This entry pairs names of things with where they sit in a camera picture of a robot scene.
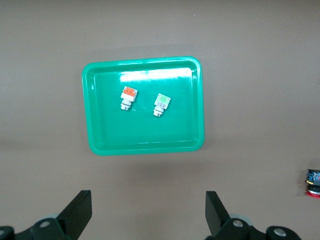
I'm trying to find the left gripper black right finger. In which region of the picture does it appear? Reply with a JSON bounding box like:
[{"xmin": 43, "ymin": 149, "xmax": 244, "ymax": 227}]
[{"xmin": 205, "ymin": 190, "xmax": 267, "ymax": 240}]

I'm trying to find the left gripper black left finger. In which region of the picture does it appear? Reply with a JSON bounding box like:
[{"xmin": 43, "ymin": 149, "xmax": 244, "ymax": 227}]
[{"xmin": 14, "ymin": 190, "xmax": 93, "ymax": 240}]

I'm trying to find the white button green contact block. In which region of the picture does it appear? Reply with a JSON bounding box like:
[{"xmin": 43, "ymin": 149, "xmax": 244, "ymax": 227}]
[{"xmin": 152, "ymin": 92, "xmax": 172, "ymax": 118}]

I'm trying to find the white button orange contact block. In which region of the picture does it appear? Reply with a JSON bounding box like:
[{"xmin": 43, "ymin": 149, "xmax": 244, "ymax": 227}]
[{"xmin": 119, "ymin": 86, "xmax": 139, "ymax": 112}]

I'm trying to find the red mushroom button black body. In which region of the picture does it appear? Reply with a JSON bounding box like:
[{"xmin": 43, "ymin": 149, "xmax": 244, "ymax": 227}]
[{"xmin": 304, "ymin": 168, "xmax": 320, "ymax": 198}]

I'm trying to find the green plastic tray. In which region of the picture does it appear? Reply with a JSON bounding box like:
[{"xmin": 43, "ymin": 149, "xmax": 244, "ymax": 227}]
[{"xmin": 81, "ymin": 55, "xmax": 205, "ymax": 156}]

